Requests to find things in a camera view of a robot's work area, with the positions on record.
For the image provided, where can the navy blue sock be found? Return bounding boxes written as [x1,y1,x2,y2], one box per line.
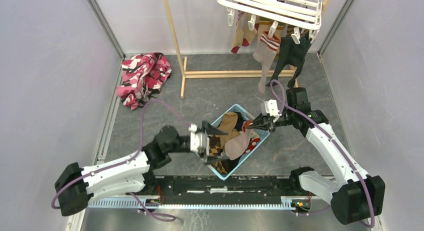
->
[234,112,252,132]

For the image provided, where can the light blue cable tray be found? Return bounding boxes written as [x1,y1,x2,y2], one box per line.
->
[88,197,296,211]

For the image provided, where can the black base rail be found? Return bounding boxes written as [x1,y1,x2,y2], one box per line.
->
[137,175,313,205]

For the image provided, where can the pink camouflage cloth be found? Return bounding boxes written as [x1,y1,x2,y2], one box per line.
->
[115,52,173,110]

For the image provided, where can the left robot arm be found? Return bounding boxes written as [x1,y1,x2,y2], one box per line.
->
[50,121,227,217]

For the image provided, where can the red santa sock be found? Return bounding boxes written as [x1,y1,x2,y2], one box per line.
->
[245,131,261,154]

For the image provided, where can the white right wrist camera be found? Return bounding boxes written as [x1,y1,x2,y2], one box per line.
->
[260,99,282,119]

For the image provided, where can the beige pink sock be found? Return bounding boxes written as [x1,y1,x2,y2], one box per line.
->
[252,31,281,94]

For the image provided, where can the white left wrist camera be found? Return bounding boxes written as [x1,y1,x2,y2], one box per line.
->
[188,123,202,154]

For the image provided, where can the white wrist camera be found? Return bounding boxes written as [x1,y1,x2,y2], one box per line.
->
[260,99,282,119]
[188,123,202,154]

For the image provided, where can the black sock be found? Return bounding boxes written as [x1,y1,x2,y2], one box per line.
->
[271,37,293,81]
[287,31,312,88]

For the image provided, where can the brown yellow checked sock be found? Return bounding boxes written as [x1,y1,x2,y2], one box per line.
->
[209,135,230,175]

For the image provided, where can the red purple striped sock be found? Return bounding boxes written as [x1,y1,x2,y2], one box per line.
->
[230,11,260,54]

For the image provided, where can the wooden hanger stand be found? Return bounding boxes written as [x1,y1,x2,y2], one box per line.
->
[163,0,331,98]

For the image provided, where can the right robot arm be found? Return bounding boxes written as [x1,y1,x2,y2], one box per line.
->
[244,87,386,228]

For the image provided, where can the tan ribbed sock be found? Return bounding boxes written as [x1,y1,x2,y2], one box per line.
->
[217,112,240,147]

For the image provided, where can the light blue laundry basket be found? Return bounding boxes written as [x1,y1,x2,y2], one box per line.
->
[208,104,270,180]

